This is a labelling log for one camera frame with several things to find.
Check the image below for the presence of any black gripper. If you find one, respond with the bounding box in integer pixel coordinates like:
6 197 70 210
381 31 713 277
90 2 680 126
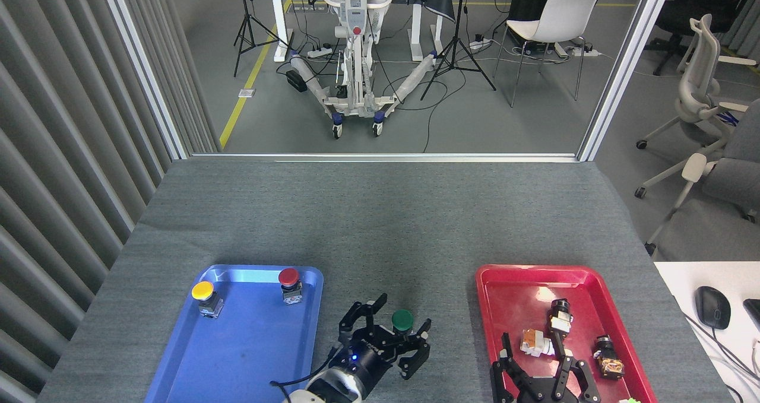
490 331 602 403
326 293 433 399

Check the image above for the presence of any green push button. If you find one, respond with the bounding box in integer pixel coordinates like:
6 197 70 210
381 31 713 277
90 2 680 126
391 309 416 336

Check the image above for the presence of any red push button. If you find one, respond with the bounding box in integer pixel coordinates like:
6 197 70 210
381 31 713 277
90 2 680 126
278 268 304 306

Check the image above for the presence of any yellow push button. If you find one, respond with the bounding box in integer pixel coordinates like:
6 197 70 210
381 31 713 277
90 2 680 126
191 281 225 319

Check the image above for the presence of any red plastic tray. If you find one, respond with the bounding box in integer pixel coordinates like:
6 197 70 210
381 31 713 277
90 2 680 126
475 264 658 403

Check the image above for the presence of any blue plastic tray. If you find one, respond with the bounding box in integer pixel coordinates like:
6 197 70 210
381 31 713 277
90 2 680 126
144 264 325 403

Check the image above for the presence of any white desk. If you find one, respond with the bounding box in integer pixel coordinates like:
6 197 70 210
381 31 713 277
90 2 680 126
653 261 760 403

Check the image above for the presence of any black computer mouse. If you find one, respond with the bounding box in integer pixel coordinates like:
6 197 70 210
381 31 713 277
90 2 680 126
695 286 732 331

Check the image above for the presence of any grey office chair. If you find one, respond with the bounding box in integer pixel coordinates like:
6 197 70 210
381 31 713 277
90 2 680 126
634 97 760 256

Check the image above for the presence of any black tripod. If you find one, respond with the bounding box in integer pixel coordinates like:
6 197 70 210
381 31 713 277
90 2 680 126
420 0 498 101
233 0 292 78

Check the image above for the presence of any white stand on wheels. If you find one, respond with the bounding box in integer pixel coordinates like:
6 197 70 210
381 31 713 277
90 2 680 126
289 0 441 139

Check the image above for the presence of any table with black cloth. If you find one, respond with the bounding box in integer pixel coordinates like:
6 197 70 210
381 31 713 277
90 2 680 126
240 0 518 64

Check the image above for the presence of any white office chair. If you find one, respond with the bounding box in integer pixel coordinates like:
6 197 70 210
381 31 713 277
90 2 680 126
634 14 758 151

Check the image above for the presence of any white plastic chair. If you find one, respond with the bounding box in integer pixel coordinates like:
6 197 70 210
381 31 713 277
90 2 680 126
494 0 601 109

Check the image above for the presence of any grey ribbed panel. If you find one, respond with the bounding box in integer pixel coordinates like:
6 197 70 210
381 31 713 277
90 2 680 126
0 0 221 403

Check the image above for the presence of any black office chair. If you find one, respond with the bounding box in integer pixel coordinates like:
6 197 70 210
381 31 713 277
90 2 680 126
644 0 744 77

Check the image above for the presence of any white orange switch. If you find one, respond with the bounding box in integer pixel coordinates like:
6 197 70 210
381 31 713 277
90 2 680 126
520 328 556 358

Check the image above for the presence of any black knob switch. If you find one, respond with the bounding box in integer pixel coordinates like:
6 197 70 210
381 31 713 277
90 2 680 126
547 299 574 338

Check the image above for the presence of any black orange switch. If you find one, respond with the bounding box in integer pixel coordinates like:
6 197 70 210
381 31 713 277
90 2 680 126
593 335 626 380

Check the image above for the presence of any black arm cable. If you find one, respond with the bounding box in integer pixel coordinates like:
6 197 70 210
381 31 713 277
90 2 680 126
270 344 340 393

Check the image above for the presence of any silver frame post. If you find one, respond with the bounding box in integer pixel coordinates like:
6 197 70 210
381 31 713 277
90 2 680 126
98 0 192 161
577 0 677 163

